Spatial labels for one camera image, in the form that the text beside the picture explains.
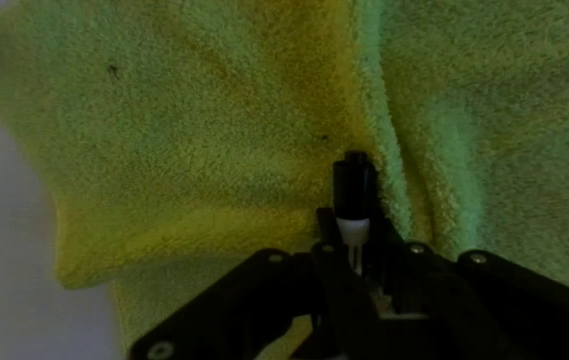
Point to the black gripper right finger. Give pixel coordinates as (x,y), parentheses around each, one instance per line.
(483,306)

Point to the yellow microfiber towel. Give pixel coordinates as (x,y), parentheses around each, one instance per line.
(196,147)

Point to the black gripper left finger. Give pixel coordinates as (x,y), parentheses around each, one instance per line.
(250,306)

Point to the black and white marker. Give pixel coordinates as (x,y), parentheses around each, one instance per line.
(354,190)

